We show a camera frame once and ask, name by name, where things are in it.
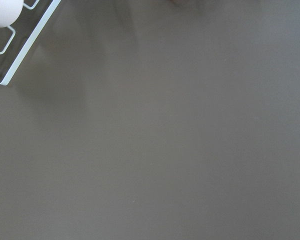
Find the white cup rack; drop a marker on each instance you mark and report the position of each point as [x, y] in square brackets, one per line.
[17, 39]

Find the pink plastic cup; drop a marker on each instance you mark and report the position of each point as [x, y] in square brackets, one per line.
[10, 10]

